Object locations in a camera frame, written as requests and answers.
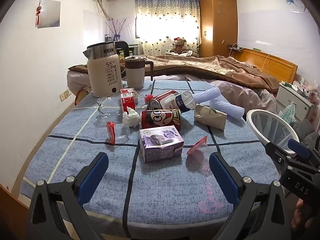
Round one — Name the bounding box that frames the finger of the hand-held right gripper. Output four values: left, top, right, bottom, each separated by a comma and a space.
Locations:
265, 142, 294, 167
287, 139, 312, 158

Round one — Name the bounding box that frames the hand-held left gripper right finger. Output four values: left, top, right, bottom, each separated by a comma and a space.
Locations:
209, 152, 293, 240

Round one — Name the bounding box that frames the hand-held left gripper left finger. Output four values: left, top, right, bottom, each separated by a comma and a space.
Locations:
26, 152, 110, 240

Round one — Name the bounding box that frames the white mesh trash bin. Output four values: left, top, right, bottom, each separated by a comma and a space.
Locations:
246, 109, 300, 154

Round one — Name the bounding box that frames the clear plastic container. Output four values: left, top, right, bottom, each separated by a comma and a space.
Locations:
96, 95, 125, 119

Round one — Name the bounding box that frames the white foam net sleeve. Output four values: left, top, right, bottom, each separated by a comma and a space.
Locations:
194, 87, 245, 120

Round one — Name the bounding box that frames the purple milk carton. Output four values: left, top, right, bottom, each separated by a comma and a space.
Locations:
139, 127, 185, 163

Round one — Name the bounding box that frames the red strawberry milk carton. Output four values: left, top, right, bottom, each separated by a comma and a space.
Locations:
120, 89, 136, 112

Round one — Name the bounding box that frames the white bottle blue label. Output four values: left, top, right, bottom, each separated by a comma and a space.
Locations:
164, 91, 195, 113

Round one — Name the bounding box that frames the red drink can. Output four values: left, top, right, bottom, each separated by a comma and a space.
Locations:
147, 90, 178, 110

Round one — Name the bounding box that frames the person's right hand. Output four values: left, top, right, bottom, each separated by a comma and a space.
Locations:
291, 199, 312, 233

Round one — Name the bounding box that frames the blue plaid tablecloth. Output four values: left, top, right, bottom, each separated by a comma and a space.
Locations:
20, 79, 280, 230

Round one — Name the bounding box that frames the grey quilted cushion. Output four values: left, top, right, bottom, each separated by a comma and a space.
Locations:
292, 119, 320, 143

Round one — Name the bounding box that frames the green print plastic bag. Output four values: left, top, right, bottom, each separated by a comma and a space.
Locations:
277, 104, 297, 124

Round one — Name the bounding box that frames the clear jelly cup red lid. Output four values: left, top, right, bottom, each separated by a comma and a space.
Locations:
186, 136, 213, 173
106, 121, 130, 144

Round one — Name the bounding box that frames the white nightstand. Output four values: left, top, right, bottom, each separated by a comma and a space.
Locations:
275, 82, 317, 120

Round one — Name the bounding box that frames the clutter of small boxes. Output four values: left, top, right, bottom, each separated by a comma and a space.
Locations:
291, 77, 320, 100

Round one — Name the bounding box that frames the beige paper pouch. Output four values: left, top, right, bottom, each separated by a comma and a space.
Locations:
194, 103, 227, 130

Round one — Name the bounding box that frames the crumpled white tissue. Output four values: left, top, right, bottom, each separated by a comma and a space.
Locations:
122, 106, 141, 128

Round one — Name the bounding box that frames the orange printed object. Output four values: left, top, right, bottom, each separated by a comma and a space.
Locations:
74, 89, 89, 105

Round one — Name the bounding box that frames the red cartoon face can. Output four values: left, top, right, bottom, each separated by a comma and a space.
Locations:
140, 109, 181, 132

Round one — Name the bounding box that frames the wooden bed headboard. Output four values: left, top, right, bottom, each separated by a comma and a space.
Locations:
235, 48, 298, 84

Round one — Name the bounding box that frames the white electric kettle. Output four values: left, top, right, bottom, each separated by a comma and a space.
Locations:
83, 41, 130, 98

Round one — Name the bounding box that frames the beige mug brown lid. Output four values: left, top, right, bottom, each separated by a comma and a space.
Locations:
124, 56, 153, 89

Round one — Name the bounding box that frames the brown blanket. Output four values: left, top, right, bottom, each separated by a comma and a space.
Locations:
67, 55, 282, 95

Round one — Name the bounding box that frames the wooden wardrobe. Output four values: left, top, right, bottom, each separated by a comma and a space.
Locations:
199, 0, 238, 58

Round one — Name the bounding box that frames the vase of purple twigs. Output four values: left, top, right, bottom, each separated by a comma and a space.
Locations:
105, 17, 133, 42

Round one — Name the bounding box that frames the brown teddy bear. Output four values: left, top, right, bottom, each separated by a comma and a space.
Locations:
170, 37, 187, 54

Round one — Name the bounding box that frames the red hanging ornament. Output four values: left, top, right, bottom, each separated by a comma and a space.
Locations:
35, 0, 42, 27

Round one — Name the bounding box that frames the heart print curtain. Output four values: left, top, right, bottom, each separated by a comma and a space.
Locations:
134, 0, 201, 55

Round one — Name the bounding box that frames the white charging cable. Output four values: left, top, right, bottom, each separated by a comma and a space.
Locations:
261, 54, 270, 73

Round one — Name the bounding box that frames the blue dolphin wall sticker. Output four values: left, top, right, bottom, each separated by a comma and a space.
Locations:
286, 0, 307, 13

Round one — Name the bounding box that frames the white wall poster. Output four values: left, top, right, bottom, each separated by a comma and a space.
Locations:
37, 0, 61, 28

